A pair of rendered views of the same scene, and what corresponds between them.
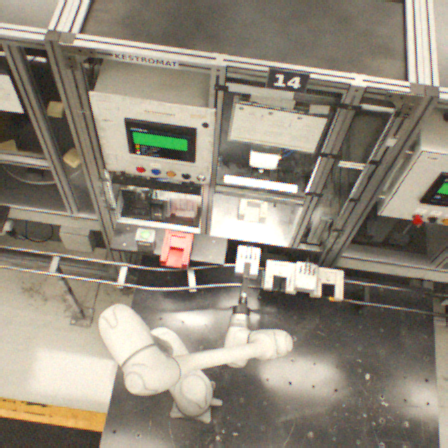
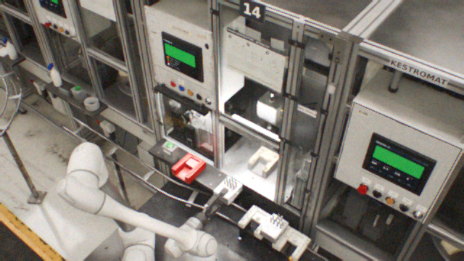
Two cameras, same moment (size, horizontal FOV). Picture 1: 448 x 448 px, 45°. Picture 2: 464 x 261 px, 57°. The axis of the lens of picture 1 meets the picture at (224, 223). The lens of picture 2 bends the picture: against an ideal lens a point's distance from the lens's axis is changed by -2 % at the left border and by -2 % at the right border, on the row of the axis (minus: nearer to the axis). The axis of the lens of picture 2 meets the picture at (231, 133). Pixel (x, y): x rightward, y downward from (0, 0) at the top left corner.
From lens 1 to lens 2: 1.05 m
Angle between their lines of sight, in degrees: 27
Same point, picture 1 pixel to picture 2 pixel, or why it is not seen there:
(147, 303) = (156, 206)
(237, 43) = not seen: outside the picture
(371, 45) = (333, 9)
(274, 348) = (196, 243)
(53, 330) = (109, 221)
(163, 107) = (182, 25)
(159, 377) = (80, 191)
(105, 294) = not seen: hidden behind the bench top
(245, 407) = not seen: outside the picture
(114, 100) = (156, 14)
